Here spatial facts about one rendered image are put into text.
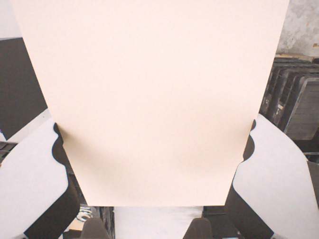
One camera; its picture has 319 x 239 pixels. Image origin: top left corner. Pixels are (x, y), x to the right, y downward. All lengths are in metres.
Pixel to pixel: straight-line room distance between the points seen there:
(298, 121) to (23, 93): 1.16
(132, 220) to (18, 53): 0.92
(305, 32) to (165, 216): 1.46
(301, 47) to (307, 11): 0.22
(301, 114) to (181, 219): 0.84
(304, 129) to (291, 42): 0.63
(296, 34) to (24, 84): 1.50
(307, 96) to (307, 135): 0.26
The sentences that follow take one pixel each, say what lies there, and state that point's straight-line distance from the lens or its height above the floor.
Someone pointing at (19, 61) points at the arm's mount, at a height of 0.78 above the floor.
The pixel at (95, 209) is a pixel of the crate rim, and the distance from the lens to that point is 0.57.
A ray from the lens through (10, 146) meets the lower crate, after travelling 0.86.
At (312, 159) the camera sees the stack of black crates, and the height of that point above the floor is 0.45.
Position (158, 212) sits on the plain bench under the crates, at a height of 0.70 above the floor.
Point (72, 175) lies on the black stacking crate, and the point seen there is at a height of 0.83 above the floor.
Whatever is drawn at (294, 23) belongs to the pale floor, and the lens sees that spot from 1.49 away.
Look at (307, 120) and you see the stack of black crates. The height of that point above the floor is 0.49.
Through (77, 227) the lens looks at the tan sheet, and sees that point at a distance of 0.94.
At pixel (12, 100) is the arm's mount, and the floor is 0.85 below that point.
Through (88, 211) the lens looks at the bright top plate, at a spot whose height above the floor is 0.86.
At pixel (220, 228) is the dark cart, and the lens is 2.14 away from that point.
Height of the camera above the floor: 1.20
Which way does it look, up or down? 60 degrees down
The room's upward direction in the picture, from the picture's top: 179 degrees counter-clockwise
